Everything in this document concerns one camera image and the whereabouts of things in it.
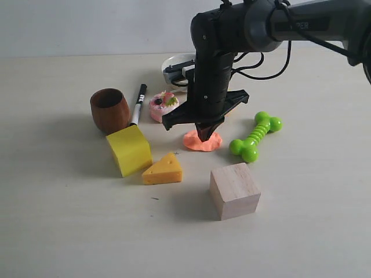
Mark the black white marker pen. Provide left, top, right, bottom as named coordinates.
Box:
left=129, top=83, right=147, bottom=126

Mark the yellow foam cube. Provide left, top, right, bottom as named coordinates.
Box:
left=106, top=125, right=152, bottom=177

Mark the light wooden cube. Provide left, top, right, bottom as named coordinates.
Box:
left=209, top=163, right=261, bottom=221

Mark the orange clay patty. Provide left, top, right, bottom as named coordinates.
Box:
left=183, top=130, right=223, bottom=152

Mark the green plastic bone toy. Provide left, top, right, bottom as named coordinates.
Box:
left=229, top=111, right=283, bottom=163

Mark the orange toy cheese wedge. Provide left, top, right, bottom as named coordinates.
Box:
left=142, top=152, right=183, bottom=185

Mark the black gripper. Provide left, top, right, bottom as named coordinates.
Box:
left=162, top=53, right=249, bottom=142

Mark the pink toy cake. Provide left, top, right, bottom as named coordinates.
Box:
left=150, top=91, right=180, bottom=123

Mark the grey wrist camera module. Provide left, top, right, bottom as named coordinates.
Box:
left=161, top=58, right=195, bottom=87

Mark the white ceramic floral bowl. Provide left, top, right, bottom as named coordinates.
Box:
left=161, top=53, right=195, bottom=93

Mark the brown wooden cup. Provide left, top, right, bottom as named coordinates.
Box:
left=90, top=88, right=131, bottom=135

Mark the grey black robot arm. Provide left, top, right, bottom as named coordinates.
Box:
left=162, top=1, right=370, bottom=141

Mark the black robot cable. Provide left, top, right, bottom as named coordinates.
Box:
left=220, top=0, right=371, bottom=81

